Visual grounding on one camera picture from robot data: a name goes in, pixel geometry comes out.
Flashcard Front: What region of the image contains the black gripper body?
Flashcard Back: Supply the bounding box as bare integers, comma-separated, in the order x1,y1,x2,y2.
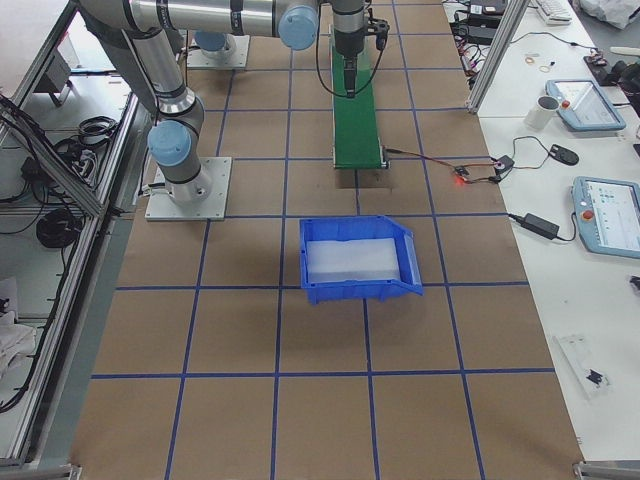
334,28,366,59

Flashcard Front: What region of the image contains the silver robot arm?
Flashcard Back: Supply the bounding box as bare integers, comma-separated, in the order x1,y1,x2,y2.
79,1,323,204

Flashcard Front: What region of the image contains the green conveyor belt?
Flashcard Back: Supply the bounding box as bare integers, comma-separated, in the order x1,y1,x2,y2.
330,28,388,170

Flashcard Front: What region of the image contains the small sensor circuit board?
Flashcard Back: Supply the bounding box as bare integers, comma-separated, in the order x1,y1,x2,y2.
453,165,471,183

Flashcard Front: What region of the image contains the blue plastic storage bin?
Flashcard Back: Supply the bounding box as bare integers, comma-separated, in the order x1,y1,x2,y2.
299,215,423,305

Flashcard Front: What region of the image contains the white mug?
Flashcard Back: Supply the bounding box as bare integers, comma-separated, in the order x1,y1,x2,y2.
524,95,559,131

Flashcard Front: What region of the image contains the black computer mouse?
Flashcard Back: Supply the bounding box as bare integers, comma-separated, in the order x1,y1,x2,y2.
549,144,580,166

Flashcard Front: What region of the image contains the far teach pendant tablet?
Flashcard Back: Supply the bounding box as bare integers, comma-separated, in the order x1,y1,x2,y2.
545,79,626,132

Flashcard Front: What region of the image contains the teach pendant tablet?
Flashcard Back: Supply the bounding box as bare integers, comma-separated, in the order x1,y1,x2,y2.
545,79,626,132
571,176,639,259

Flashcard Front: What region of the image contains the black power adapter brick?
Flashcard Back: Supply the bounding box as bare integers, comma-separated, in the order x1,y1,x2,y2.
520,213,559,240

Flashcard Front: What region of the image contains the near teach pendant tablet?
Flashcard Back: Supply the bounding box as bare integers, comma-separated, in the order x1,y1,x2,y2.
571,176,639,259

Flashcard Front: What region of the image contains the clear plastic sheet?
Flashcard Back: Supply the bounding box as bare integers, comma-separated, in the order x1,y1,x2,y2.
553,334,612,401

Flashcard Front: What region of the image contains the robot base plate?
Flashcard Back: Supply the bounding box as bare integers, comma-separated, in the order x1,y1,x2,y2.
145,157,232,221
187,31,250,70

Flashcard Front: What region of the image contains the red black sensor wire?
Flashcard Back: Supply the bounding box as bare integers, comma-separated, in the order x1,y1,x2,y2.
385,146,501,185

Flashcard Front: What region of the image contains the aluminium frame post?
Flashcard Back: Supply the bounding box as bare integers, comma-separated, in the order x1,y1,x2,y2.
466,0,529,114

